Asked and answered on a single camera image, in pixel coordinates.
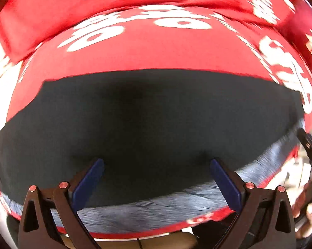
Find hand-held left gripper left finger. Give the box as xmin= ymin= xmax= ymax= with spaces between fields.
xmin=18 ymin=158 xmax=105 ymax=249

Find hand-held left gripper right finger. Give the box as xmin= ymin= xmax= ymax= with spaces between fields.
xmin=210 ymin=158 xmax=297 ymax=249

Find black pants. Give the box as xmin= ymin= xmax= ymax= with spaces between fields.
xmin=0 ymin=69 xmax=306 ymax=233

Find person's right hand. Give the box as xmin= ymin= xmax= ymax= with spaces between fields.
xmin=292 ymin=178 xmax=312 ymax=239

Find cream yellow cloth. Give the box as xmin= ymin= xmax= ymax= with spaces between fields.
xmin=0 ymin=62 xmax=23 ymax=135

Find red printed sofa cover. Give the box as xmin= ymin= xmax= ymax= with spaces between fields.
xmin=0 ymin=0 xmax=312 ymax=239

